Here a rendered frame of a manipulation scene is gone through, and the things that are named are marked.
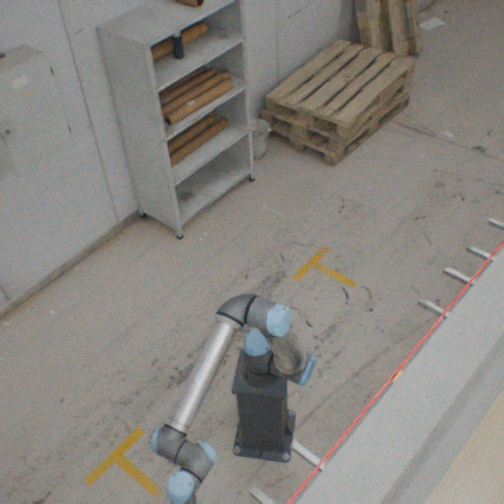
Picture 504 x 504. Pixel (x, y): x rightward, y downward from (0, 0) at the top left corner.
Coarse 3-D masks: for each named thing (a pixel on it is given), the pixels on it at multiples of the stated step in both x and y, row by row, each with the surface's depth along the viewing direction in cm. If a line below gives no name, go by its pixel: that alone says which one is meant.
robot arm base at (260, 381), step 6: (246, 372) 293; (252, 372) 289; (246, 378) 296; (252, 378) 291; (258, 378) 290; (264, 378) 290; (270, 378) 292; (276, 378) 294; (252, 384) 292; (258, 384) 291; (264, 384) 291; (270, 384) 292
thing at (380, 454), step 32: (480, 288) 87; (448, 320) 83; (480, 320) 83; (448, 352) 80; (480, 352) 79; (416, 384) 77; (448, 384) 76; (384, 416) 74; (416, 416) 73; (448, 416) 77; (352, 448) 71; (384, 448) 71; (416, 448) 71; (320, 480) 69; (352, 480) 68; (384, 480) 68
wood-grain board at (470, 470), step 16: (496, 400) 248; (496, 416) 243; (480, 432) 238; (496, 432) 238; (464, 448) 234; (480, 448) 234; (496, 448) 233; (464, 464) 230; (480, 464) 229; (496, 464) 229; (448, 480) 226; (464, 480) 225; (480, 480) 225; (496, 480) 225; (432, 496) 222; (448, 496) 222; (464, 496) 221; (480, 496) 221; (496, 496) 221
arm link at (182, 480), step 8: (176, 472) 203; (184, 472) 203; (168, 480) 202; (176, 480) 201; (184, 480) 201; (192, 480) 201; (168, 488) 200; (176, 488) 199; (184, 488) 199; (192, 488) 200; (168, 496) 201; (176, 496) 198; (184, 496) 198; (192, 496) 202
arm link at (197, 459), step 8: (184, 448) 210; (192, 448) 210; (200, 448) 210; (208, 448) 210; (184, 456) 209; (192, 456) 208; (200, 456) 208; (208, 456) 208; (216, 456) 211; (184, 464) 207; (192, 464) 206; (200, 464) 206; (208, 464) 208; (192, 472) 204; (200, 472) 205; (208, 472) 209; (200, 480) 205
